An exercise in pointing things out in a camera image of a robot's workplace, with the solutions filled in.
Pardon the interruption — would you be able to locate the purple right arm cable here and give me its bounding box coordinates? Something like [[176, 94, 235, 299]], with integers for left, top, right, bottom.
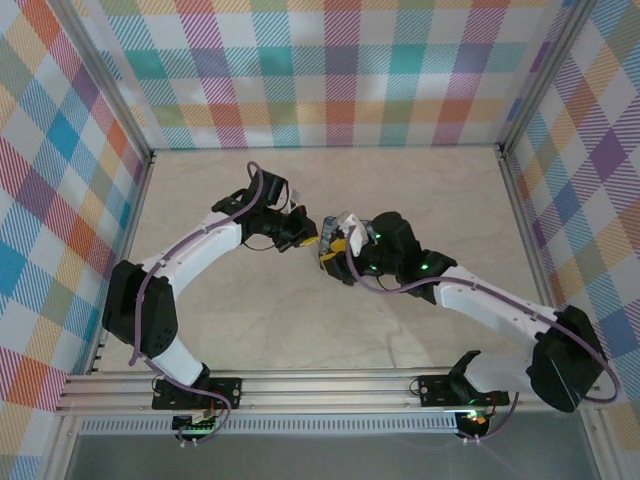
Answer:
[[346, 225, 624, 446]]

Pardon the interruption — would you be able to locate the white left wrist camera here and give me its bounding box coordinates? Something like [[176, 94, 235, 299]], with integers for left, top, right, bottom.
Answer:
[[279, 187, 307, 212]]

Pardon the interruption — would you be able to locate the grey metal panel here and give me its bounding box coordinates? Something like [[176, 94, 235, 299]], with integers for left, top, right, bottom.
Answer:
[[64, 433, 601, 480]]

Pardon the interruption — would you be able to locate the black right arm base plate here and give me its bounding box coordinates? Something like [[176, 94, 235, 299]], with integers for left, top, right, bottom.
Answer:
[[417, 373, 511, 409]]

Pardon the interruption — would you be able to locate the slotted grey cable duct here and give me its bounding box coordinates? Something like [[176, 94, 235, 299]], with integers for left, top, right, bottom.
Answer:
[[78, 417, 461, 436]]

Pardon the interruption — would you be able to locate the aluminium frame post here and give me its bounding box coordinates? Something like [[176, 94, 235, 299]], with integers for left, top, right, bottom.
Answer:
[[497, 0, 601, 159], [47, 0, 156, 161]]

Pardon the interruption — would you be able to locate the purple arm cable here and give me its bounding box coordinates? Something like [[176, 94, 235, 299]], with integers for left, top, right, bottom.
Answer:
[[346, 225, 624, 446], [128, 160, 266, 446]]

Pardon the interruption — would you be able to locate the aluminium mounting rail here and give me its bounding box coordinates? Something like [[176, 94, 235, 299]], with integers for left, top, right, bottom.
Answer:
[[53, 372, 604, 417]]

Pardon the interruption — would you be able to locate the aluminium table edge rail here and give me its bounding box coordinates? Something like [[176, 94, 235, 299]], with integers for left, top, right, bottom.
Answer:
[[496, 144, 561, 314], [87, 149, 157, 377]]

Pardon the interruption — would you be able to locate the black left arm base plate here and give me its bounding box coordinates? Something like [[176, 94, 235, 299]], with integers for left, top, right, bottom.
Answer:
[[151, 377, 244, 411]]

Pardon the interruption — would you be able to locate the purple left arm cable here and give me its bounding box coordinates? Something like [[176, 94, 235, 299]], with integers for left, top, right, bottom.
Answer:
[[128, 160, 266, 446]]

